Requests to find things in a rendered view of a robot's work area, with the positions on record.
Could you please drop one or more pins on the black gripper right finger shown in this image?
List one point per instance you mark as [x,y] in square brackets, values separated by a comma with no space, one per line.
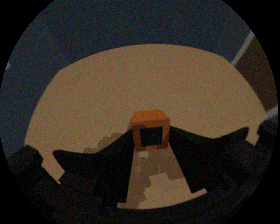
[199,156]

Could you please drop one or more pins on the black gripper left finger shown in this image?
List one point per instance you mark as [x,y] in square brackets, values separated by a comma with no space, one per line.
[111,166]

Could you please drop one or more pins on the orange-brown block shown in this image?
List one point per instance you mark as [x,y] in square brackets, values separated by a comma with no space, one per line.
[151,130]

